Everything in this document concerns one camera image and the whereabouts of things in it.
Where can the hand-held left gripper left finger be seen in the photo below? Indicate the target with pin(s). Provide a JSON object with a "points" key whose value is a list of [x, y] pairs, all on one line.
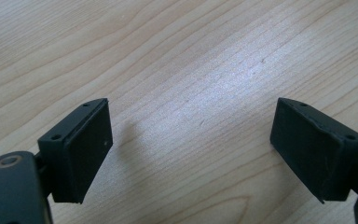
{"points": [[80, 155]]}

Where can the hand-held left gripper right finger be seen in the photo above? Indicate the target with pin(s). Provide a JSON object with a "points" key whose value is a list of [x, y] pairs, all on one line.
{"points": [[310, 152]]}

